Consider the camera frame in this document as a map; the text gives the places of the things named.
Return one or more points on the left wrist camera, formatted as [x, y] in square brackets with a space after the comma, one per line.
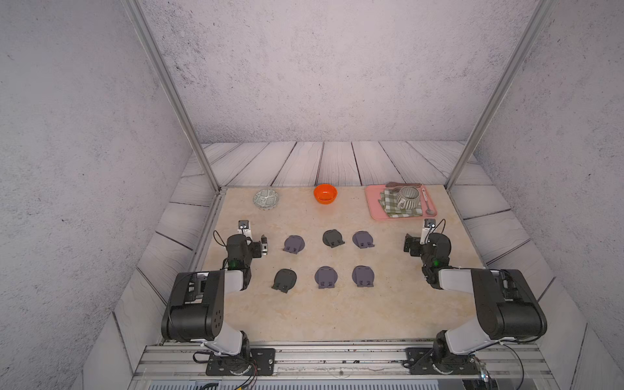
[244, 228]

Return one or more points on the purple stand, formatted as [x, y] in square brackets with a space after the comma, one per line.
[326, 277]
[363, 276]
[363, 240]
[294, 244]

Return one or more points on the brown wooden spoon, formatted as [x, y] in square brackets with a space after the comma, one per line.
[396, 185]

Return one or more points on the metal spoon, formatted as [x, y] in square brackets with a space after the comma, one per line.
[428, 204]

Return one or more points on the right aluminium frame post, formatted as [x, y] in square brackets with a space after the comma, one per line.
[535, 24]

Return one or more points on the pink tray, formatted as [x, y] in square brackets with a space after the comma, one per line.
[373, 192]

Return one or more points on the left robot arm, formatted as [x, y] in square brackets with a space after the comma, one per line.
[195, 309]

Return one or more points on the ribbed grey cup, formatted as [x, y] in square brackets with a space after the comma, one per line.
[408, 198]

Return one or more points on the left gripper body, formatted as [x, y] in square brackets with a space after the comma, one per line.
[256, 251]

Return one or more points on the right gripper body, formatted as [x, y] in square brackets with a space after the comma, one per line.
[418, 249]

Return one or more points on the green checkered cloth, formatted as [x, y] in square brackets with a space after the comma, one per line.
[388, 202]

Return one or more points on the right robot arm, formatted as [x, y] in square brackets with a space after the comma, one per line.
[506, 308]

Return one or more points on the aluminium frame post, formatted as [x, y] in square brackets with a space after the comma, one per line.
[535, 24]
[154, 55]

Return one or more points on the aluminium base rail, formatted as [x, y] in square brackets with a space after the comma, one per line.
[345, 364]

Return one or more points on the left aluminium frame post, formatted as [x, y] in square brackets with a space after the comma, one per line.
[154, 55]

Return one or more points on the orange bowl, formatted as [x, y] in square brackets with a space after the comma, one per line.
[325, 194]

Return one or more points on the green patterned bowl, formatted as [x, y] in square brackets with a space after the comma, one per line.
[266, 199]

